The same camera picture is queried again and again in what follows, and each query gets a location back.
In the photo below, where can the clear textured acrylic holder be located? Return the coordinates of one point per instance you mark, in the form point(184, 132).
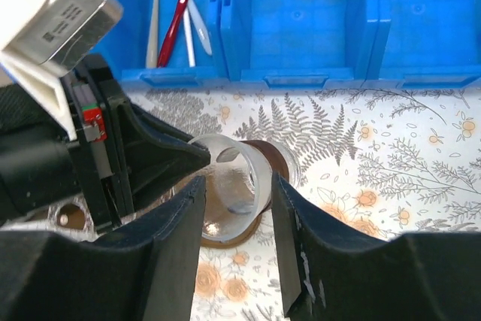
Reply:
point(72, 217)

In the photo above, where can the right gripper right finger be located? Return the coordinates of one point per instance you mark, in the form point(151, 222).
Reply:
point(331, 271)

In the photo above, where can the floral table mat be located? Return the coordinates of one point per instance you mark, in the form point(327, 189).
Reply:
point(382, 161)

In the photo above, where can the red toothbrush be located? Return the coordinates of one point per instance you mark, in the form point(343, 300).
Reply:
point(170, 37)

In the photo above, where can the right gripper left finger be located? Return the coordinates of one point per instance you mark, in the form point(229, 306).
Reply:
point(144, 270)

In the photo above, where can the oval wooden tray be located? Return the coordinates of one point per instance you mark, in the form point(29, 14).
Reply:
point(152, 171)

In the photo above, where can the white toothbrush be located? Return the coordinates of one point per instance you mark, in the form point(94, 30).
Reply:
point(192, 16)

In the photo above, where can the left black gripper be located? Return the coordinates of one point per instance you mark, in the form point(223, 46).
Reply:
point(122, 160)

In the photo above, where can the clear plastic cup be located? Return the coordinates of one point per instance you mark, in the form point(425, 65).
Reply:
point(238, 185)

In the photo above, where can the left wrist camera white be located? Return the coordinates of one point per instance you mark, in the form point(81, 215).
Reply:
point(42, 40)

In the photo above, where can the right blue divided bin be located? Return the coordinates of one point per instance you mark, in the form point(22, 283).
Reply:
point(352, 44)

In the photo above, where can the grey toothbrush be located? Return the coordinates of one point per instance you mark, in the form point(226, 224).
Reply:
point(153, 37)

